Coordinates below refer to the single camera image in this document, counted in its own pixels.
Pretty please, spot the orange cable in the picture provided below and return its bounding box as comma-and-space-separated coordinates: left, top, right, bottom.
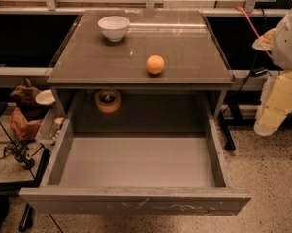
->
236, 6, 274, 60

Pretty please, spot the open grey top drawer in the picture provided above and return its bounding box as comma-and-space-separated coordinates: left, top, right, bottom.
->
20, 92, 251, 216

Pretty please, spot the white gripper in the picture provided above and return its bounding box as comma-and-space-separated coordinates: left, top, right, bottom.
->
252, 8, 292, 136

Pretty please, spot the orange cloth bag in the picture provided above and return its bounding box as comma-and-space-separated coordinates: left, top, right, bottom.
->
10, 107, 42, 140

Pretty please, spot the orange fruit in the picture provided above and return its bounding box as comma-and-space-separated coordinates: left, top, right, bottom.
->
147, 55, 164, 75

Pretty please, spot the black power adapter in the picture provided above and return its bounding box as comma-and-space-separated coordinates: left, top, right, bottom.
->
250, 67, 268, 77

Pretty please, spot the brown stuffed toy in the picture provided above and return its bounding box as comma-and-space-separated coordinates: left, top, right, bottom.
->
10, 77, 43, 117

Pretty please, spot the black cable bundle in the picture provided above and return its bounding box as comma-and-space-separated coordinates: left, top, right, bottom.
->
0, 114, 45, 171

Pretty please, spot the small white dish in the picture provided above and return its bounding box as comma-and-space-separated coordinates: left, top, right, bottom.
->
36, 89, 55, 106

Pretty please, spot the white ceramic bowl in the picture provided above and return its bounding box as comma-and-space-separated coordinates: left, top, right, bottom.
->
98, 16, 130, 42

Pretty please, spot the clear plastic bin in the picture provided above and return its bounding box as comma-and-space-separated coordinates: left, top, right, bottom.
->
35, 106, 64, 149

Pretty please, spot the orange tape roll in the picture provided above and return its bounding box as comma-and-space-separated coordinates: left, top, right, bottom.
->
95, 89, 122, 113

